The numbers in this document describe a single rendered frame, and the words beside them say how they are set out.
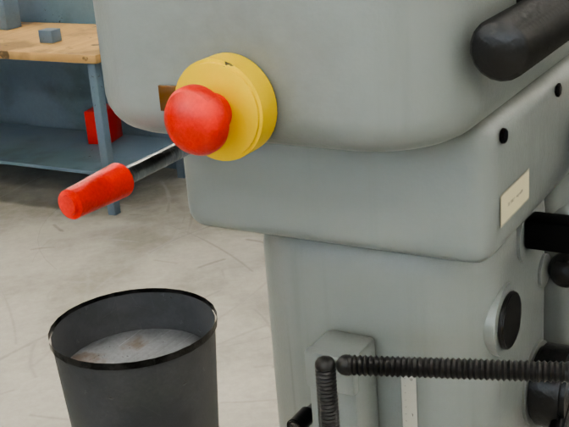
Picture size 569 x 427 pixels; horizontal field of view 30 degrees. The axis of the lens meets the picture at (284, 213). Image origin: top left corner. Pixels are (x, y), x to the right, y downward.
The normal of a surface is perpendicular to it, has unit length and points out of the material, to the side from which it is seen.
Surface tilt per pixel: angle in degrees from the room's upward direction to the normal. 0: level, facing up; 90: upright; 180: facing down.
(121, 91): 90
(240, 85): 90
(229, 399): 0
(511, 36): 90
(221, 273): 0
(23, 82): 90
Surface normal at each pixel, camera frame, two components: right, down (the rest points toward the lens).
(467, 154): -0.36, 0.35
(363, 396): 0.86, 0.11
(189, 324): -0.59, 0.26
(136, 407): 0.04, 0.40
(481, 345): 0.53, 0.25
